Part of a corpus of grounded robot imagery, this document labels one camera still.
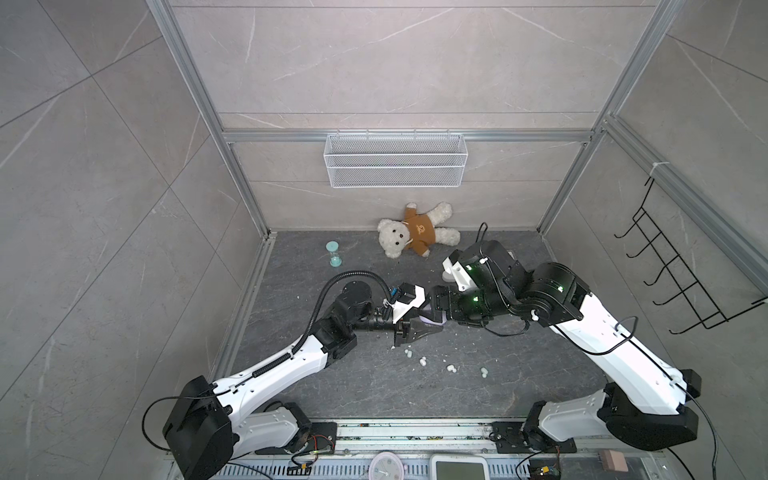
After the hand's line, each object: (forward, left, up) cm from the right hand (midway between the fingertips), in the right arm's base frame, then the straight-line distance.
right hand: (430, 311), depth 61 cm
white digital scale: (-25, -6, -27) cm, 37 cm away
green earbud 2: (-3, -18, -31) cm, 36 cm away
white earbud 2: (-2, -9, -31) cm, 32 cm away
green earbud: (+3, +3, -31) cm, 31 cm away
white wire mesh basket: (+60, +5, -2) cm, 60 cm away
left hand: (0, -2, -2) cm, 3 cm away
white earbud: (+1, -1, -31) cm, 31 cm away
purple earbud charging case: (-3, -2, -1) cm, 3 cm away
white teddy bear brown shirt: (+47, -2, -24) cm, 53 cm away
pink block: (-24, -43, -30) cm, 58 cm away
